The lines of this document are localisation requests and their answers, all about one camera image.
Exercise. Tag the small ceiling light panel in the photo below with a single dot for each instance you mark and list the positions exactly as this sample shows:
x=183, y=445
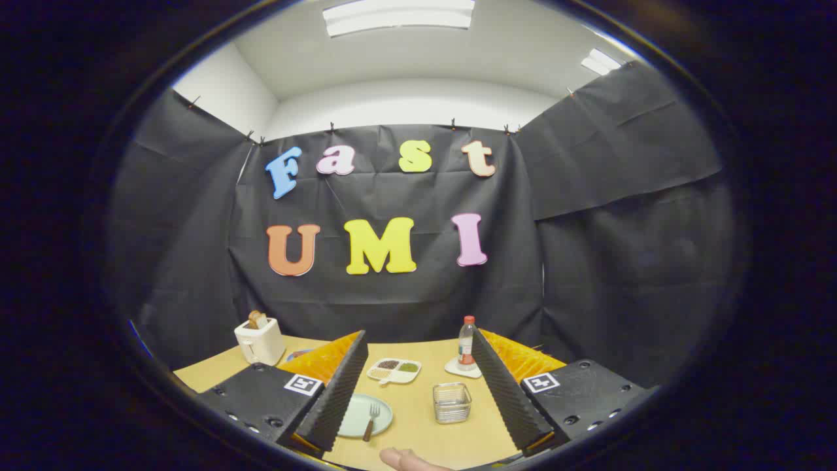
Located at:
x=600, y=62

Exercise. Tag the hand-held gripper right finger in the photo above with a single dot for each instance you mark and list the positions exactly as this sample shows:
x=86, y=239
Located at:
x=507, y=392

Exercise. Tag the pile of dark red beans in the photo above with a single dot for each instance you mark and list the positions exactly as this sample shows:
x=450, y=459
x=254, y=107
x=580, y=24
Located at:
x=388, y=364

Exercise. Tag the long ceiling light panel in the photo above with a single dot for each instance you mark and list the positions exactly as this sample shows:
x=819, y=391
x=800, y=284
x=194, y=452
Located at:
x=399, y=16

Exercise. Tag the pile of green beans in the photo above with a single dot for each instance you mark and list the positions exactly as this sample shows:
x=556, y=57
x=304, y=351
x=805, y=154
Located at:
x=409, y=367

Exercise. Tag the clear water bottle red cap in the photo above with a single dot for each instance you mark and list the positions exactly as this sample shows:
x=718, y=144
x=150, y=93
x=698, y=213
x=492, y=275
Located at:
x=466, y=347

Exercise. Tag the white toaster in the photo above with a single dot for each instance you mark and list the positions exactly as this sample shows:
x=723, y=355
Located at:
x=261, y=343

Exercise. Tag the toasted bread slice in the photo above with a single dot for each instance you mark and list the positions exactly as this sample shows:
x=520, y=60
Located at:
x=257, y=320

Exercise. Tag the pile of yellow soybeans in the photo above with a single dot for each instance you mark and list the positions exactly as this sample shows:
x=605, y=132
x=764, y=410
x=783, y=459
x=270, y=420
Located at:
x=380, y=373

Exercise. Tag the blue plate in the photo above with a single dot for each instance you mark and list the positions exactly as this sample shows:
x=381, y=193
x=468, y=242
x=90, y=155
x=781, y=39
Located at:
x=297, y=355

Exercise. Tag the white square coaster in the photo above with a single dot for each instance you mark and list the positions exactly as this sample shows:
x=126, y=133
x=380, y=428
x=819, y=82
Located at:
x=458, y=370

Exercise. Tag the white divided tray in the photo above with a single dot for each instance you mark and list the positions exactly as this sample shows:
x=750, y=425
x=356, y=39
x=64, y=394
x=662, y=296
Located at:
x=394, y=374

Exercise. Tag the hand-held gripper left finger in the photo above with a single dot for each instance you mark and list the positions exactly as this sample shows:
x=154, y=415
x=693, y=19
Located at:
x=343, y=392

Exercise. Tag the pale green plate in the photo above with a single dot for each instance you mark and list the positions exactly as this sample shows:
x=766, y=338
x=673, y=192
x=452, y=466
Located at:
x=356, y=415

